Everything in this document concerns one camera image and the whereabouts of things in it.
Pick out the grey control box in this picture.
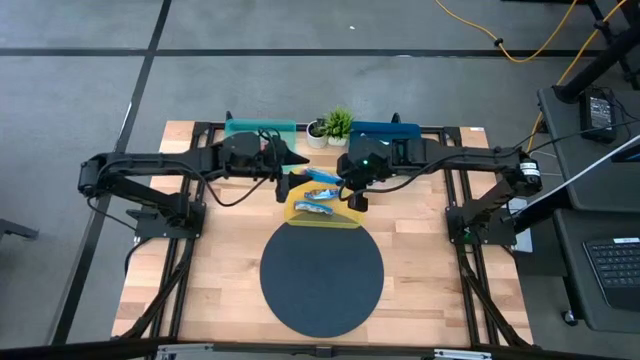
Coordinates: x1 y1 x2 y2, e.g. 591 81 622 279
498 194 534 254

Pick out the teal translucent plastic tray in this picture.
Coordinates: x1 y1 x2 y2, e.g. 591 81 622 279
223 118 297 174

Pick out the black aluminium table frame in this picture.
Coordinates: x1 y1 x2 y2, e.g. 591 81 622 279
113 110 534 351

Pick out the silver and black pole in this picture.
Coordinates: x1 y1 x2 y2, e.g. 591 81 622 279
501 133 640 234

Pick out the black power adapter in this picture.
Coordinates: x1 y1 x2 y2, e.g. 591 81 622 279
578 87 618 145

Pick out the black computer keyboard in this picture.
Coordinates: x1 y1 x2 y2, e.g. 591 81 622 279
583 236 640 312

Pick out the grey side table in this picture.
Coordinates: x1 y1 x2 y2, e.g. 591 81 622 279
537 85 640 212

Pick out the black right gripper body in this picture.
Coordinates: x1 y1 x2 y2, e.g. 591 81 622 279
348 135 397 213

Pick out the yellow extension cable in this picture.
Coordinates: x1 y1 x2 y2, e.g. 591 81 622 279
433 0 580 64
524 0 630 154

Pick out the green artificial potted plant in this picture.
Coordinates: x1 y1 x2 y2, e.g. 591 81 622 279
322 107 355 148

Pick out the black power cable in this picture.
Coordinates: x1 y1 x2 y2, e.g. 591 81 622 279
492 117 640 176

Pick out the black beam with silver brackets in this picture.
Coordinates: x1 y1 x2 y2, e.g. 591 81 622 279
0 338 640 360

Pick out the grey desk with keyboard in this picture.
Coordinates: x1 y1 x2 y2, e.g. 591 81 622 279
552 208 640 335

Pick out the white pot with dark plant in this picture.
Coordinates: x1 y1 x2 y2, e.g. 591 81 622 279
305 118 329 150

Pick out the yellow translucent plastic tray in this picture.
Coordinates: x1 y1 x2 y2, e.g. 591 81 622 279
282 167 365 230

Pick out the round dark woven placemat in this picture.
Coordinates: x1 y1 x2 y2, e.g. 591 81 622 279
259 218 386 339

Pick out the grey furniture leg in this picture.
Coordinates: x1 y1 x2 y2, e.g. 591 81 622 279
0 217 40 242

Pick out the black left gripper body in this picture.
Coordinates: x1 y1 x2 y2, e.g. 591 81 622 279
219 127 294 204

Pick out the dark blue plastic tray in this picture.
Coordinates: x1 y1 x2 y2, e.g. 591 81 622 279
348 120 425 149

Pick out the silver blue granola bar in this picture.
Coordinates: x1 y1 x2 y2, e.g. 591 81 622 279
293 200 335 217
303 188 342 202

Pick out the black floor stand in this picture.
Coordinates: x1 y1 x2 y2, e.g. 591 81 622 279
552 0 640 105

